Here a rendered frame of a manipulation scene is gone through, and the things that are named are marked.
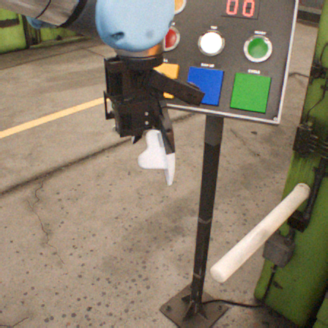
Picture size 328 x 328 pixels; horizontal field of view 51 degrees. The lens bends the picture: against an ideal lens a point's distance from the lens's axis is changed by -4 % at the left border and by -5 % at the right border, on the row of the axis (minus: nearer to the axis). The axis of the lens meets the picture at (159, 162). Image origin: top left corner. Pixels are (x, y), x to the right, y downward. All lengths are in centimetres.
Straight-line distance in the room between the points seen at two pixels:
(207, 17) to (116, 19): 53
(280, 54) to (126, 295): 117
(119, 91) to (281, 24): 40
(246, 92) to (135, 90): 29
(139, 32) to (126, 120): 25
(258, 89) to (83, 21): 50
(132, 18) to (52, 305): 141
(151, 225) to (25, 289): 69
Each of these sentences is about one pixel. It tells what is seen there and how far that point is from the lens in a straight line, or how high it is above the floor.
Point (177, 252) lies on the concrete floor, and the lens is 173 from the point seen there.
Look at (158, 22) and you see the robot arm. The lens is 33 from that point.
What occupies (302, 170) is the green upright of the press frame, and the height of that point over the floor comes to 69.
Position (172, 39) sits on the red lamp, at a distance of 81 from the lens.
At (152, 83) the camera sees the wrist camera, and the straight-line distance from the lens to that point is 54.
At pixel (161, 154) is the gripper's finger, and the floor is 99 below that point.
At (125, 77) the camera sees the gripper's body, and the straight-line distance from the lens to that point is 53.
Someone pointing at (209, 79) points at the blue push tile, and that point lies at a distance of 77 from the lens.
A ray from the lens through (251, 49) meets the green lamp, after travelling 78.
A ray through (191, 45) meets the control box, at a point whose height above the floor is 108.
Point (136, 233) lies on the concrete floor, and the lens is 183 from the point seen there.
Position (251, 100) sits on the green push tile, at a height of 100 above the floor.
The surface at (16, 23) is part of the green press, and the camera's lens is 520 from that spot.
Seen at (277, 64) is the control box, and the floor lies 107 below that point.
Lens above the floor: 129
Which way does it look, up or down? 34 degrees down
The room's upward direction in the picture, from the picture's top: straight up
